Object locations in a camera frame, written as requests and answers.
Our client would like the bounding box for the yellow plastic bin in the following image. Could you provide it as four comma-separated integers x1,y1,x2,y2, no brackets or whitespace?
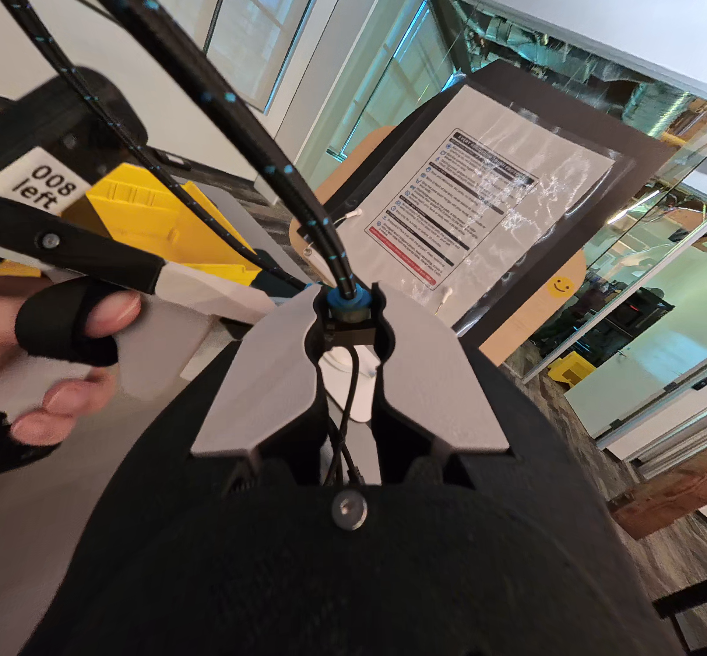
546,350,598,387
0,162,265,288

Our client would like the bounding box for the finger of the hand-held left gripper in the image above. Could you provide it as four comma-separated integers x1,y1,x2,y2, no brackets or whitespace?
151,260,278,327

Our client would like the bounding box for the thin braided black cable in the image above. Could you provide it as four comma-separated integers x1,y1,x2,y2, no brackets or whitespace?
0,0,310,299

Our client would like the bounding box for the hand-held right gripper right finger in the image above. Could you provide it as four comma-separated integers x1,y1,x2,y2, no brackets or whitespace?
371,282,511,457

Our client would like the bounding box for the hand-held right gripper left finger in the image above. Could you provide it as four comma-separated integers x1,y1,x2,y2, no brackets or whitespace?
189,286,326,457

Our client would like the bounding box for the braided black hdmi cable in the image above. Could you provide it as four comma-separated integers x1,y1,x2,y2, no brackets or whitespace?
52,0,370,324

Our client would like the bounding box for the person's left hand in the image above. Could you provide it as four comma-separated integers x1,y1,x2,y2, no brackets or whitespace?
0,278,143,447

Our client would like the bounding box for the white sign stand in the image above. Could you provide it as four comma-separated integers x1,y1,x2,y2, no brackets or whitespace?
320,347,383,425

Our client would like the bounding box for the framed instruction sign board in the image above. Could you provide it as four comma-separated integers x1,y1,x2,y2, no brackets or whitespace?
295,59,681,368

